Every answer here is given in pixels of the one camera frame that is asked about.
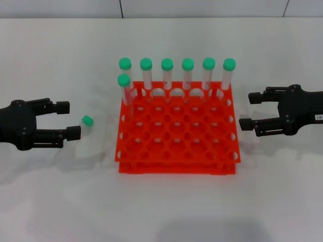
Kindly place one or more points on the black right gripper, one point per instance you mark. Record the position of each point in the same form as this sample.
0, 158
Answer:
300, 108

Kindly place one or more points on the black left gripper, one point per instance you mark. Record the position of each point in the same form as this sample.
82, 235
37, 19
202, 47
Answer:
17, 123

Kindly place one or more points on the green capped test tube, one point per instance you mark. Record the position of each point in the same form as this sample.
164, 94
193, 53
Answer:
125, 63
146, 64
87, 121
188, 64
229, 64
124, 80
208, 63
167, 64

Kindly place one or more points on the orange test tube rack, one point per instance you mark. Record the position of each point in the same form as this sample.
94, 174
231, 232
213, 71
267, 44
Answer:
176, 131

